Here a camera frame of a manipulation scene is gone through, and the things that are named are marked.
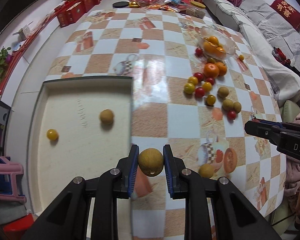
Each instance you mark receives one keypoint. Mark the white shallow tray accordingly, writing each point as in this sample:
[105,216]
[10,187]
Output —
[85,147]

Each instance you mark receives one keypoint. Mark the yellow cherry tomato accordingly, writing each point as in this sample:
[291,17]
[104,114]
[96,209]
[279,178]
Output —
[210,100]
[52,134]

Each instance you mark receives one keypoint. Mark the red embroidered cushion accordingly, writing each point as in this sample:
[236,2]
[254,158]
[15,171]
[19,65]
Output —
[288,12]

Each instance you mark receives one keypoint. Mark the tan longan fruit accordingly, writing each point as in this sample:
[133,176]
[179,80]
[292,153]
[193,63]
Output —
[151,162]
[228,105]

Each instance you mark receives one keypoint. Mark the clear glass fruit bowl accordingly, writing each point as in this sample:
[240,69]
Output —
[214,43]

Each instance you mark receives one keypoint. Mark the red cherry tomato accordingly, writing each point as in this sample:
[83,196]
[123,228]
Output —
[231,115]
[199,92]

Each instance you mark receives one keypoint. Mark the pink plastic stool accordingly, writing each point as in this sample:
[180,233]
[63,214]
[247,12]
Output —
[9,189]

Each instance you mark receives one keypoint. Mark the red plastic stool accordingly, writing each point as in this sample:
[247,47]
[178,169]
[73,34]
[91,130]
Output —
[17,228]

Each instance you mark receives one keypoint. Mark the yellow cherry tomato in tray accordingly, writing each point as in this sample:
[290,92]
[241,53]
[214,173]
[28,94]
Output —
[52,134]

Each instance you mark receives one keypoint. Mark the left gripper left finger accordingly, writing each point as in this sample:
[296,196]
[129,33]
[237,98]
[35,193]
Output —
[67,216]

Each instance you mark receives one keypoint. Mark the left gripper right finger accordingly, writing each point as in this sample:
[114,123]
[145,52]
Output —
[213,208]

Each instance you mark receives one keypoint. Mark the tan longan on table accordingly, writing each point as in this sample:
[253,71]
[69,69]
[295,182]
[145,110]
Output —
[223,92]

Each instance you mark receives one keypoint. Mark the large orange tangerine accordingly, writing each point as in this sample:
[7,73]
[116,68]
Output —
[211,70]

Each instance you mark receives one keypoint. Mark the black round lid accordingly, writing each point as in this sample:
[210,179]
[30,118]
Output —
[121,4]

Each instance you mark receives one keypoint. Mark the tan longan in tray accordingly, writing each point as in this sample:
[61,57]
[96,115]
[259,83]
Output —
[106,117]

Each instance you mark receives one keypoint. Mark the small longan fruit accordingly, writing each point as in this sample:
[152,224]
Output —
[206,171]

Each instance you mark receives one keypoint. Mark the grey sofa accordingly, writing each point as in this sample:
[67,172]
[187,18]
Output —
[273,40]

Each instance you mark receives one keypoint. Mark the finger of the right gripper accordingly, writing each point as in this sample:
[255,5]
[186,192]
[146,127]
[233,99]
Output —
[260,131]
[286,125]

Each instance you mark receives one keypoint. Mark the red gift box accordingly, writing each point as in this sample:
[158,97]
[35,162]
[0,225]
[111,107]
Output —
[70,13]

